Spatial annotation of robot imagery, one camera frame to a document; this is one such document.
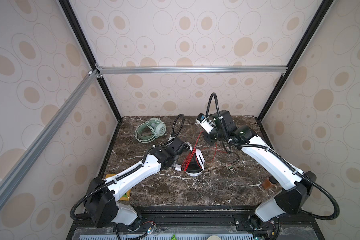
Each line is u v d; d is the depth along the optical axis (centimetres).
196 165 76
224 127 54
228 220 75
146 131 112
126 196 81
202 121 64
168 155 56
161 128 104
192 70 94
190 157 77
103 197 40
